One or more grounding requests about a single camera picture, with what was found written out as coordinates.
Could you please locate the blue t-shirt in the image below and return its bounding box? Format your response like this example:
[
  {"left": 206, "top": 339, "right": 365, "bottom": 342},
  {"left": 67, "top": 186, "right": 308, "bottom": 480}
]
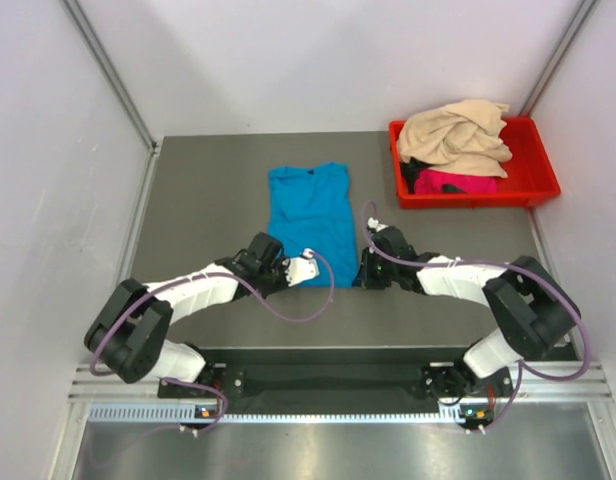
[{"left": 268, "top": 163, "right": 359, "bottom": 288}]

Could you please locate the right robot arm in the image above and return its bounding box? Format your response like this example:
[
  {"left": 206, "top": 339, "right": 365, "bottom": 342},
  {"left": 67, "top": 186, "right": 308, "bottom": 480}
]
[{"left": 353, "top": 219, "right": 581, "bottom": 405}]

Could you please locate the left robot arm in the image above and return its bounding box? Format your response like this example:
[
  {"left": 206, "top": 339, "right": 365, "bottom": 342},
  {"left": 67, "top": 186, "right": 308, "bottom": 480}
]
[{"left": 84, "top": 233, "right": 296, "bottom": 397}]

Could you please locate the pink t-shirt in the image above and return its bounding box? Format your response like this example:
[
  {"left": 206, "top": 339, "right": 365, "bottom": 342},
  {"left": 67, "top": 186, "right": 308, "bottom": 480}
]
[{"left": 414, "top": 169, "right": 498, "bottom": 195}]

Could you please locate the black t-shirt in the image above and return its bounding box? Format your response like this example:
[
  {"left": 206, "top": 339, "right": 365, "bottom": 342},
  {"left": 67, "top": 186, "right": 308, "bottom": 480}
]
[{"left": 400, "top": 157, "right": 430, "bottom": 194}]

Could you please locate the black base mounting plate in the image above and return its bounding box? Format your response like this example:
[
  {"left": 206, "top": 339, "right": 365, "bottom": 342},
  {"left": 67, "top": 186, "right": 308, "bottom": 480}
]
[{"left": 100, "top": 347, "right": 582, "bottom": 416}]

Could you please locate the beige t-shirt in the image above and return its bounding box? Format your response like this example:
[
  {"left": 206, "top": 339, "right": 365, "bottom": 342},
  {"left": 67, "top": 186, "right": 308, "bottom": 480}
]
[{"left": 397, "top": 99, "right": 512, "bottom": 178}]

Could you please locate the red plastic bin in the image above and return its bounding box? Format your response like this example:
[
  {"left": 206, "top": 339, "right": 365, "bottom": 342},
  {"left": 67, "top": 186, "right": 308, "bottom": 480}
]
[{"left": 388, "top": 117, "right": 561, "bottom": 209}]

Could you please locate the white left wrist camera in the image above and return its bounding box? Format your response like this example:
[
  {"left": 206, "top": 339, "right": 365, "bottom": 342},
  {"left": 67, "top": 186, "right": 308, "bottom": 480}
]
[{"left": 282, "top": 248, "right": 320, "bottom": 287}]

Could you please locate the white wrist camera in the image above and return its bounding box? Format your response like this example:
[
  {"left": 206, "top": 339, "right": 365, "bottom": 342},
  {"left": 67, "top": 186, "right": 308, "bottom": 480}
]
[
  {"left": 282, "top": 248, "right": 320, "bottom": 287},
  {"left": 366, "top": 217, "right": 386, "bottom": 234}
]

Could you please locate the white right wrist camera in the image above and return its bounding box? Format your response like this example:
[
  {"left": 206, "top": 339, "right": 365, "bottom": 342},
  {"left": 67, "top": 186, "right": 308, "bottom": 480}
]
[{"left": 366, "top": 217, "right": 386, "bottom": 234}]

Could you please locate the white slotted cable duct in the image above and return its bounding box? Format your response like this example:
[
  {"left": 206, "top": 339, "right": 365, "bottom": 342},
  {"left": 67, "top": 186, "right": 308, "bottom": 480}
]
[{"left": 88, "top": 403, "right": 487, "bottom": 425}]

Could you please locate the left corner aluminium post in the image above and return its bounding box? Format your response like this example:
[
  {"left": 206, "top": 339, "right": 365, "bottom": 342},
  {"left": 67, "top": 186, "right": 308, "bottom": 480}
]
[{"left": 60, "top": 0, "right": 158, "bottom": 152}]

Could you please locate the corner aluminium post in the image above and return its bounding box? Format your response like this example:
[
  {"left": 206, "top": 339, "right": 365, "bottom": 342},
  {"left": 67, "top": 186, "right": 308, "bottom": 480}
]
[
  {"left": 519, "top": 0, "right": 600, "bottom": 117},
  {"left": 60, "top": 0, "right": 158, "bottom": 152}
]

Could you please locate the right corner aluminium post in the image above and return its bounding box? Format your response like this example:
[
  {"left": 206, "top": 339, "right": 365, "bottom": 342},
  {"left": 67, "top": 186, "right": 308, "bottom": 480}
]
[{"left": 519, "top": 0, "right": 600, "bottom": 117}]

